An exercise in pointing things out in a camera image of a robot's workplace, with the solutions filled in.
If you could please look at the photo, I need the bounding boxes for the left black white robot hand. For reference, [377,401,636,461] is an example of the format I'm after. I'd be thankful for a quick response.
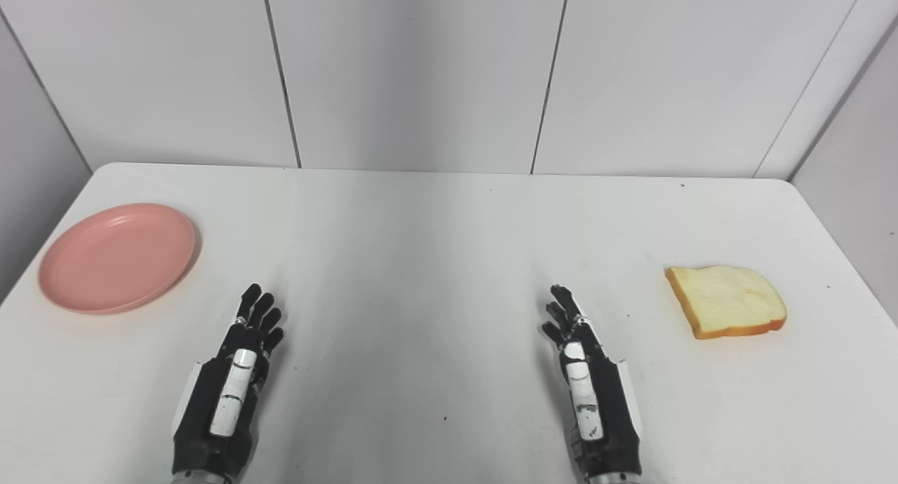
[171,283,286,480]

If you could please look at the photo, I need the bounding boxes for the pink round plate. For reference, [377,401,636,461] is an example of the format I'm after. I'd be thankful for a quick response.
[38,203,198,315]

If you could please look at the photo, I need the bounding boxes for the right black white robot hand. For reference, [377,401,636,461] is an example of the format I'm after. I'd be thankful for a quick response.
[540,284,644,480]

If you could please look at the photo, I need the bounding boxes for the slice of bread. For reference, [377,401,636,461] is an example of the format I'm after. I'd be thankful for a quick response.
[664,264,788,340]

